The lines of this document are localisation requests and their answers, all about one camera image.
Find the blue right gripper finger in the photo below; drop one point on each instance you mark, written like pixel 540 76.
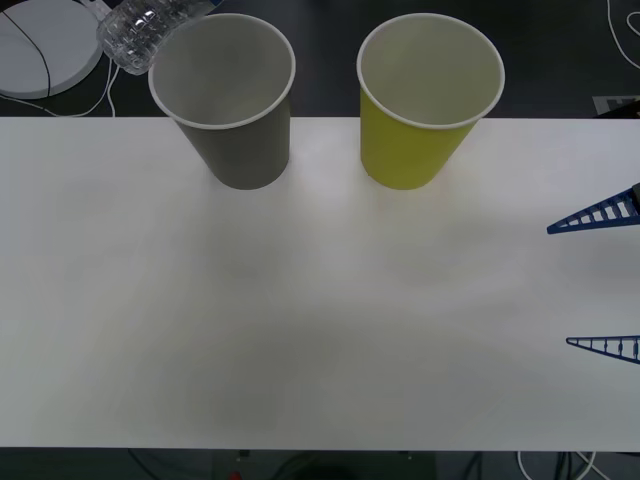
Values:
pixel 631 350
pixel 631 216

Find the clear plastic bottle green cap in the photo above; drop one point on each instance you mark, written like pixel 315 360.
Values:
pixel 135 35

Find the white power strip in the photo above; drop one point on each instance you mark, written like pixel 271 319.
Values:
pixel 97 5

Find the grey plastic waste bin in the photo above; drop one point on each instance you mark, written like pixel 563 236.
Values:
pixel 235 150

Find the round white disc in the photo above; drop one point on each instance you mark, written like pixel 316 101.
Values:
pixel 60 45

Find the yellow-green plastic waste bin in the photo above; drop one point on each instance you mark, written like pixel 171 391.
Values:
pixel 400 155

